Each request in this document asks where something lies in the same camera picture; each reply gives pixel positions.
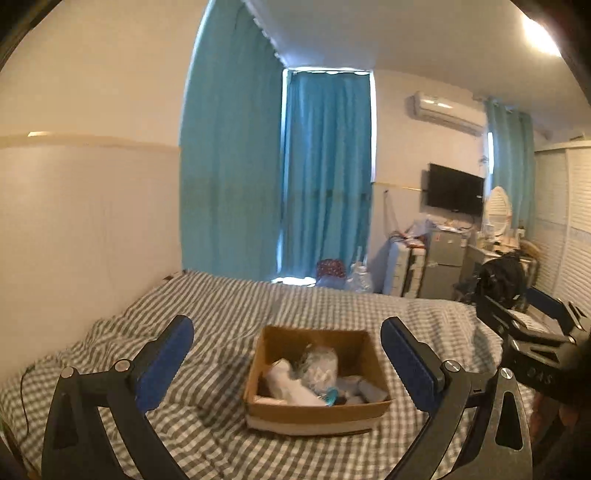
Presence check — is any hanging wall cable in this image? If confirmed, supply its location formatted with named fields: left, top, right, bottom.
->
left=382, top=188, right=399, bottom=237

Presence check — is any black wall television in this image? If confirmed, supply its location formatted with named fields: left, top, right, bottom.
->
left=424, top=162, right=486, bottom=217

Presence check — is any black backpack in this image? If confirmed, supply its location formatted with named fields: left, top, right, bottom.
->
left=475, top=251, right=530, bottom=308

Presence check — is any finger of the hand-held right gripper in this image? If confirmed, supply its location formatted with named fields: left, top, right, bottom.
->
left=525, top=285, right=591, bottom=336
left=475, top=296, right=570, bottom=343

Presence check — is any wide teal curtain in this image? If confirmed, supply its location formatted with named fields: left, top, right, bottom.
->
left=178, top=0, right=286, bottom=283

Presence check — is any clear plastic bag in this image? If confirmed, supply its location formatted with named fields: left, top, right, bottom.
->
left=405, top=216, right=433, bottom=241

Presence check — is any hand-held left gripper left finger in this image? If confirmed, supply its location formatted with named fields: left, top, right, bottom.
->
left=41, top=315, right=195, bottom=480

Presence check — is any white louvred wardrobe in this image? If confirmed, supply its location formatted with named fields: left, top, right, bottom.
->
left=530, top=140, right=591, bottom=325

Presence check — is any thin black cable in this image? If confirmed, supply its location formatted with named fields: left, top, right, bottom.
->
left=17, top=364, right=34, bottom=428

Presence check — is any white suitcase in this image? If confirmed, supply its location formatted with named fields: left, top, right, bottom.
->
left=383, top=239, right=428, bottom=297

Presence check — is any person's right hand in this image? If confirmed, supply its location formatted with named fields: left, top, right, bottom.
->
left=530, top=398, right=570, bottom=445

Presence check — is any brown cardboard box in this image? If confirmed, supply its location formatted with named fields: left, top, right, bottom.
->
left=243, top=325, right=393, bottom=437

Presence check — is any floral fabric bag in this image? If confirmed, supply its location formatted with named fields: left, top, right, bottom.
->
left=316, top=258, right=347, bottom=289

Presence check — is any white cloth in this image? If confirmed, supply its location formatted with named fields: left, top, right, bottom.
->
left=264, top=359, right=326, bottom=408

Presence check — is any grey checked blanket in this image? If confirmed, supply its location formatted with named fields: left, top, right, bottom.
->
left=0, top=269, right=548, bottom=480

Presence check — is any silver small fridge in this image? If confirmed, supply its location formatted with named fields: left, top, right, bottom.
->
left=417, top=225, right=468, bottom=299

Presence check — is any white dressing table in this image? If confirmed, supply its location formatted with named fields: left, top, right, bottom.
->
left=461, top=241, right=505, bottom=283

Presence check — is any narrow teal curtain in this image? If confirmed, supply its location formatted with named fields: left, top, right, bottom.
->
left=484, top=98, right=535, bottom=246

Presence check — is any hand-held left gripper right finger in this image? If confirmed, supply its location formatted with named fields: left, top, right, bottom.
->
left=381, top=316, right=536, bottom=480

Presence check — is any white air conditioner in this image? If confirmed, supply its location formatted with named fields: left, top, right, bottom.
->
left=406, top=90, right=485, bottom=137

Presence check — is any clear bag of white items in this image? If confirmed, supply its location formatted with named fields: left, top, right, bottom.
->
left=295, top=343, right=341, bottom=394

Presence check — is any large water bottle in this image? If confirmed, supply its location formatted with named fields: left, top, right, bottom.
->
left=345, top=260, right=374, bottom=293

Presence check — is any teal window curtain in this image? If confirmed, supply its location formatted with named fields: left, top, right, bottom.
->
left=278, top=68, right=375, bottom=283

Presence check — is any light blue tissue packet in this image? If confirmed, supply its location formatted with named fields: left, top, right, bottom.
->
left=339, top=375, right=387, bottom=403

